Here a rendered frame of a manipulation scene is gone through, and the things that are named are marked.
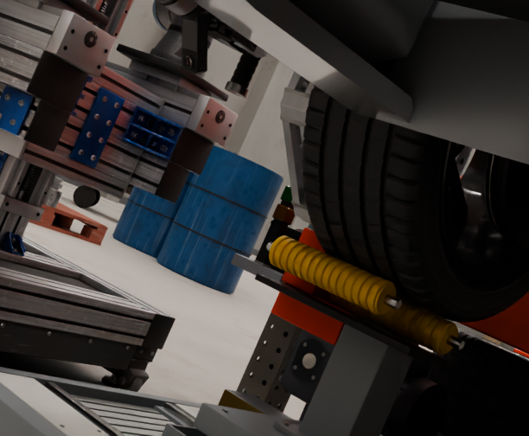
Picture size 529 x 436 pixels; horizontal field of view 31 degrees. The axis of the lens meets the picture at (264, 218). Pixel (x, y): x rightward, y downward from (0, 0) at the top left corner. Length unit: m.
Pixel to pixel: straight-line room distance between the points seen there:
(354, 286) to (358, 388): 0.19
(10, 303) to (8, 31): 0.56
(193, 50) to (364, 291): 0.53
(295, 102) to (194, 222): 5.16
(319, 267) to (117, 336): 0.86
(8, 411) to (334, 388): 0.56
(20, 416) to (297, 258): 0.54
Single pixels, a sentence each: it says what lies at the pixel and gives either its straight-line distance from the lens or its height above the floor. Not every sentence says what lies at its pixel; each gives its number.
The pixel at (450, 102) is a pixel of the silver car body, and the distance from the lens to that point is 1.24.
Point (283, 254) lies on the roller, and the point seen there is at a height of 0.51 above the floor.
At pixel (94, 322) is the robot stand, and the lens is 2.26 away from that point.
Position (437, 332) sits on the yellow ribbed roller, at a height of 0.49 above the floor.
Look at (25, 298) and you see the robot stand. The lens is 2.08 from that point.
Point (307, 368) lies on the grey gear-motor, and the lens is 2.05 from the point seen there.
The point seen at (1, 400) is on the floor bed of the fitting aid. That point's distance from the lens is 1.73.
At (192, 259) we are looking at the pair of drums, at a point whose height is 0.13.
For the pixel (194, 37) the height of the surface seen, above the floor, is 0.79.
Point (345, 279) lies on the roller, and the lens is 1.56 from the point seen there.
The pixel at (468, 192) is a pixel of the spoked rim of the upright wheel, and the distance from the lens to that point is 1.93.
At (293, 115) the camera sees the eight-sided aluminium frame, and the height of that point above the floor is 0.73.
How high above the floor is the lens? 0.53
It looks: 1 degrees up
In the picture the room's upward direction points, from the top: 24 degrees clockwise
